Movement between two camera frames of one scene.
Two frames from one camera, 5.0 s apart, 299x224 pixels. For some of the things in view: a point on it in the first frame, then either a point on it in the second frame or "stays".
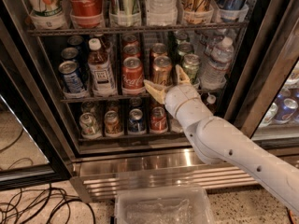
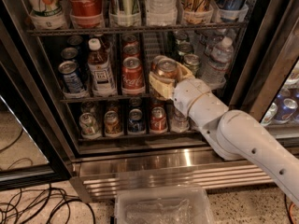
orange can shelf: [162, 70] stays
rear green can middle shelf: [180, 36] stays
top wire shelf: [134, 29] stays
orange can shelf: [158, 49] to [155, 63]
